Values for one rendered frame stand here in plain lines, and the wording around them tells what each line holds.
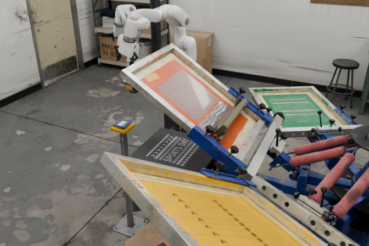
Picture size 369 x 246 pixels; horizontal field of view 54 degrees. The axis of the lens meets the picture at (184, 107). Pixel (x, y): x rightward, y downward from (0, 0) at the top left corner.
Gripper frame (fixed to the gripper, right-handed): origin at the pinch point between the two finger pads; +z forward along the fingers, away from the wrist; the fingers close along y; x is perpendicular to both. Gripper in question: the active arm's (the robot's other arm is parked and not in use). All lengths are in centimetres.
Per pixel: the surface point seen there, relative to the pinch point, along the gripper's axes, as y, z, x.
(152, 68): -20.8, -6.9, 3.9
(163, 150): -43, 43, 4
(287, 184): -118, 23, 2
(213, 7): 72, 61, -380
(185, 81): -38.8, -2.1, -7.9
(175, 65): -27.1, -5.2, -15.1
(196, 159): -65, 36, 5
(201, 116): -60, 3, 10
